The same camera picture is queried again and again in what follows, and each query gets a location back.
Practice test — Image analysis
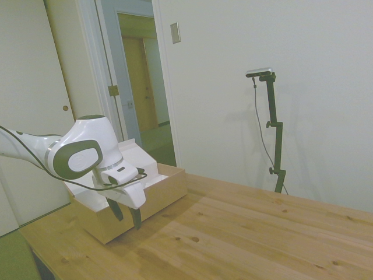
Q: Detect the grey exterior camera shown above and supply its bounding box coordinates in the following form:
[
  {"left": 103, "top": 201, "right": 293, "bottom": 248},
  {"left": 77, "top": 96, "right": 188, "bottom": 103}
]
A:
[{"left": 245, "top": 66, "right": 275, "bottom": 78}]

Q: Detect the cardboard box with white lid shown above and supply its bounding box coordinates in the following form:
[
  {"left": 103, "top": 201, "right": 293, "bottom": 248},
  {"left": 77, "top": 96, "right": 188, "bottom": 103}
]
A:
[{"left": 62, "top": 138, "right": 188, "bottom": 245}]

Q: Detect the black camera stand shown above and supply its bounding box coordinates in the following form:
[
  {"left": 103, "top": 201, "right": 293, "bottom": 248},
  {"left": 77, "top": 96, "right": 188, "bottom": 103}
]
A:
[{"left": 258, "top": 72, "right": 287, "bottom": 194}]

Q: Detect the wooden hallway door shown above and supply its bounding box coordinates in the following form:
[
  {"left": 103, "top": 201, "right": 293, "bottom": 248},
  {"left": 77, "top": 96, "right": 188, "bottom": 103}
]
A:
[{"left": 121, "top": 36, "right": 153, "bottom": 132}]

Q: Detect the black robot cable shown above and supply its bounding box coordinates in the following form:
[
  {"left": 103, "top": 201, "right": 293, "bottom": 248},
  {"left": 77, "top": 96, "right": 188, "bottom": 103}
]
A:
[{"left": 0, "top": 125, "right": 148, "bottom": 191}]

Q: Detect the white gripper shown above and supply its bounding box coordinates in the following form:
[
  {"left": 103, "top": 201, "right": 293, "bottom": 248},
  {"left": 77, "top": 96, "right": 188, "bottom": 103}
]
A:
[{"left": 92, "top": 169, "right": 146, "bottom": 231}]

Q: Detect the white open door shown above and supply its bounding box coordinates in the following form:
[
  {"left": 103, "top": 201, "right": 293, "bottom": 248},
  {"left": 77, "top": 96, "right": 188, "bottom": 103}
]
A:
[{"left": 93, "top": 0, "right": 143, "bottom": 146}]

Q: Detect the white closet door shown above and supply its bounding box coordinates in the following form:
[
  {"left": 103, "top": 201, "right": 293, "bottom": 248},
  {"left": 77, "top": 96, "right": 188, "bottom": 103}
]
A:
[{"left": 0, "top": 0, "right": 76, "bottom": 138}]

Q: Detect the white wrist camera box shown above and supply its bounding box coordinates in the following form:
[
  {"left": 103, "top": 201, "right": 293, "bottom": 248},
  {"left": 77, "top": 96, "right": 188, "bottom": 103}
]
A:
[{"left": 100, "top": 164, "right": 138, "bottom": 186}]

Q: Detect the metal wall switch plate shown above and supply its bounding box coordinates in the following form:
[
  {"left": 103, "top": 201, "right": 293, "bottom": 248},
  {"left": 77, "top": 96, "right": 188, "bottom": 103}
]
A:
[{"left": 170, "top": 22, "right": 181, "bottom": 44}]

